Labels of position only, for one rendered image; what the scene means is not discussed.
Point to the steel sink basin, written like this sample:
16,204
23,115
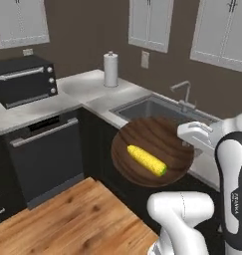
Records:
149,108

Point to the white paper towel roll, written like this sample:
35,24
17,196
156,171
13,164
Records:
111,71

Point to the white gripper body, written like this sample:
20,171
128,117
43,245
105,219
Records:
198,136

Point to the beige wall outlet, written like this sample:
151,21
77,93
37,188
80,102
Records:
28,52
145,59

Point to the white wall cabinet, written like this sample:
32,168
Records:
222,33
21,21
150,23

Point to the brown wooden bowl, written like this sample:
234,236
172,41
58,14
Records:
152,132

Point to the black dishwasher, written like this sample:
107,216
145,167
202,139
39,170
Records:
49,162

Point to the black base cabinet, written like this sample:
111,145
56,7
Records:
97,149

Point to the yellow corn cob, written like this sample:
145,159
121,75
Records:
146,160

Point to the black toaster oven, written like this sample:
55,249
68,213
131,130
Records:
23,84

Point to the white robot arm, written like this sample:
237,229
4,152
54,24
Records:
235,166

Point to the grey sink faucet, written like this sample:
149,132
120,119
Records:
185,103

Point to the silver toaster oven knob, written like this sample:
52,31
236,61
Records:
49,69
51,80
53,90

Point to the black drawer stack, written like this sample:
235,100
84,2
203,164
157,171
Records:
6,186

